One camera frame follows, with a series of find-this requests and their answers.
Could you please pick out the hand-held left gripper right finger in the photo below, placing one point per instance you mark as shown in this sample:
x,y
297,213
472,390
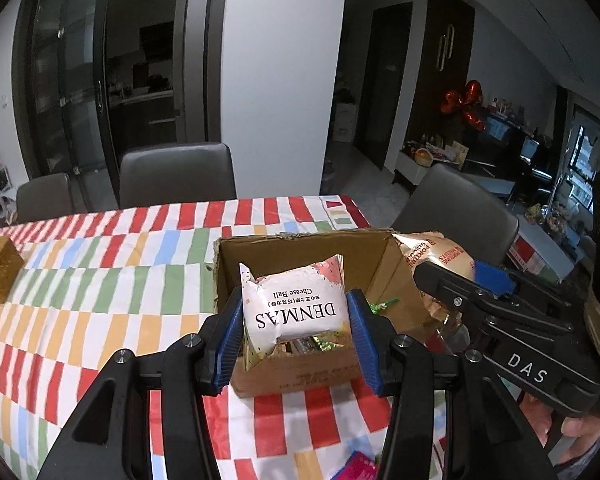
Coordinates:
x,y
364,342

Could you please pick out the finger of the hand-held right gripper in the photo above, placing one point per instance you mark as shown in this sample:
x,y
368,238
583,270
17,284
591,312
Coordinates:
x,y
460,290

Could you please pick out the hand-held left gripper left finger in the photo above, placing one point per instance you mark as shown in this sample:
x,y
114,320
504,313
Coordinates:
x,y
227,342

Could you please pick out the tan biscuit packet red label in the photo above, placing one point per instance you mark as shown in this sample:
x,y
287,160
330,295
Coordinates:
x,y
430,255

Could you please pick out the brown cardboard box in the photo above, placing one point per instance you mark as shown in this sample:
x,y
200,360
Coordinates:
x,y
300,375

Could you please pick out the white puffed snack packet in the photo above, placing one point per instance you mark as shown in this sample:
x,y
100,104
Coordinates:
x,y
295,305

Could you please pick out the person's right hand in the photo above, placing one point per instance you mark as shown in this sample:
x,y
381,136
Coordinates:
x,y
580,430

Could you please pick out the yellow green candy wrapper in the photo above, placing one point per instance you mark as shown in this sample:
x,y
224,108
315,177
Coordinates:
x,y
384,304

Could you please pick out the grey dining chair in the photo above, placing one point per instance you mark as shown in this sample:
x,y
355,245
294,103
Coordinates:
x,y
45,197
460,210
177,175

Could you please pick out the white red storage box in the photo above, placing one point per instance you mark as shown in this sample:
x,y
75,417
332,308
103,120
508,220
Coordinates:
x,y
535,250

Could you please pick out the magenta snack packet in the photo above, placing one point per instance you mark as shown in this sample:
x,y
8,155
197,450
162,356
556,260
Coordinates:
x,y
359,466

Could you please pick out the colourful striped tablecloth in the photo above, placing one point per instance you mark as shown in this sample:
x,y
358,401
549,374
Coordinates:
x,y
105,285

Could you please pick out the black piano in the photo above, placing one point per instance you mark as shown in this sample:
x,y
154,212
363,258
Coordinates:
x,y
515,155

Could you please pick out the red foil balloon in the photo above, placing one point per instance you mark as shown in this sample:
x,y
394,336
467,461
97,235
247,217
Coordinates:
x,y
467,102

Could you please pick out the wooden cabinet door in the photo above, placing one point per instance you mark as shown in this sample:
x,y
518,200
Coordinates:
x,y
445,85

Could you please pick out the sliding glass door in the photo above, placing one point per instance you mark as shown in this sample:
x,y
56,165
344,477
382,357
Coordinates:
x,y
70,85

